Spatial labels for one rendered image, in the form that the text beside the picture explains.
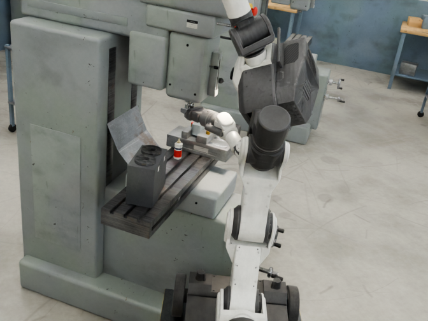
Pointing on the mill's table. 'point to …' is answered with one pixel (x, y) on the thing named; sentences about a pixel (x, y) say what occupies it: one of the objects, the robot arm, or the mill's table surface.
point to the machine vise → (223, 151)
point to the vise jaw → (204, 137)
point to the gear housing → (185, 21)
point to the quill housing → (189, 66)
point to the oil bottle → (178, 149)
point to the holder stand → (146, 176)
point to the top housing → (195, 6)
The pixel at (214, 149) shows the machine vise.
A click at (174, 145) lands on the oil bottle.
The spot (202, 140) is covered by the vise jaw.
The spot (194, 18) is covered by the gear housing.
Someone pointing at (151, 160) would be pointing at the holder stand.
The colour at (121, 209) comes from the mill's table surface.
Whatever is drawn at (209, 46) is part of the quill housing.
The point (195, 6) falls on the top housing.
